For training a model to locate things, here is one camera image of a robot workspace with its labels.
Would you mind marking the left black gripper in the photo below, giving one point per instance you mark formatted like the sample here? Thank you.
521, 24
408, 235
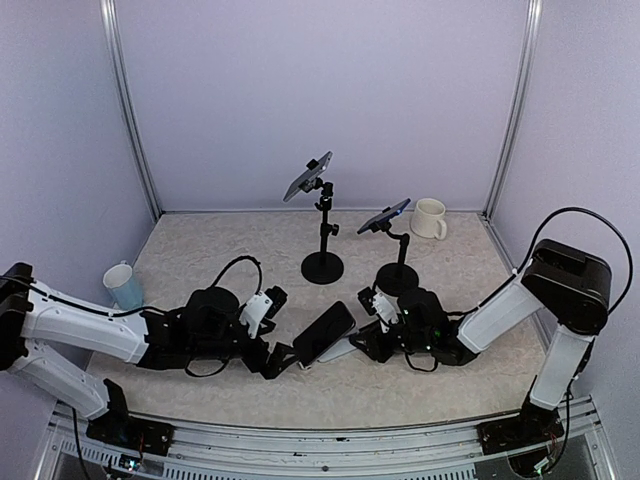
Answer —
272, 366

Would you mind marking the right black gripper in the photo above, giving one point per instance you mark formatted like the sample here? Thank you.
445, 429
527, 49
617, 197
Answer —
376, 349

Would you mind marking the white folding phone stand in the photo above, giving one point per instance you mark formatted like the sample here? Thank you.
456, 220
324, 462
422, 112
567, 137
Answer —
339, 349

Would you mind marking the black smartphone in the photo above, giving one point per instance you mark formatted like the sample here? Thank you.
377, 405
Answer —
323, 333

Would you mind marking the tall black phone stand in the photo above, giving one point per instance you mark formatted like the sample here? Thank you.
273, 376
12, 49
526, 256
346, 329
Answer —
324, 267

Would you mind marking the grey phone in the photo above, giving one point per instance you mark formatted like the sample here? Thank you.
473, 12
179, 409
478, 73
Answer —
310, 178

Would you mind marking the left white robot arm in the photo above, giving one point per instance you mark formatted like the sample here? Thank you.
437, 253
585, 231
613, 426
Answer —
212, 325

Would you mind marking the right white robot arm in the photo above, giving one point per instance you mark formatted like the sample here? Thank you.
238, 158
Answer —
558, 283

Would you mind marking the short black phone stand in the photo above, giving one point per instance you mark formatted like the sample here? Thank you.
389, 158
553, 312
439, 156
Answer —
395, 278

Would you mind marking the blue phone on short stand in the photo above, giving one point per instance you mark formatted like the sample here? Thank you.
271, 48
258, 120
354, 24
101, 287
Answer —
382, 220

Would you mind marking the cream ceramic mug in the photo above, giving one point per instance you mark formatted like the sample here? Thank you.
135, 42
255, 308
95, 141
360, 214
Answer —
428, 219

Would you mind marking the blue and white cup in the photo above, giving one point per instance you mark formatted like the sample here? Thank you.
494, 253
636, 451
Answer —
123, 286

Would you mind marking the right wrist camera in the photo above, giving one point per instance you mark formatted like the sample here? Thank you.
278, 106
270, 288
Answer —
376, 304

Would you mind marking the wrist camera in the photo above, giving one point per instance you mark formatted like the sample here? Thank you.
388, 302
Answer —
376, 304
261, 307

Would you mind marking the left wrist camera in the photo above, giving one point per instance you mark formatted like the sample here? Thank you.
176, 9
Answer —
261, 307

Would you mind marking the aluminium front rail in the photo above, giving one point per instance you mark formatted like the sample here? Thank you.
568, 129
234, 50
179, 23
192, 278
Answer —
445, 450

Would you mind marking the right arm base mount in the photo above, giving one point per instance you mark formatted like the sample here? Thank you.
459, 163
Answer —
520, 431

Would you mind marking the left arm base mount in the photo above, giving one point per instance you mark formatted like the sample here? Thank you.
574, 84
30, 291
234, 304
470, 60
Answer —
143, 436

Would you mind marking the right aluminium corner post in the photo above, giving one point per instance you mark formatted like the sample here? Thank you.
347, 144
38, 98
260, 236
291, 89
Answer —
526, 61

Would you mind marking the aluminium corner post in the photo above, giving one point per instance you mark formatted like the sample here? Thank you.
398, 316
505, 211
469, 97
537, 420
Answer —
526, 61
111, 27

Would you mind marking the left aluminium corner post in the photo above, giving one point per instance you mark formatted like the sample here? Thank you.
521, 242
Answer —
111, 27

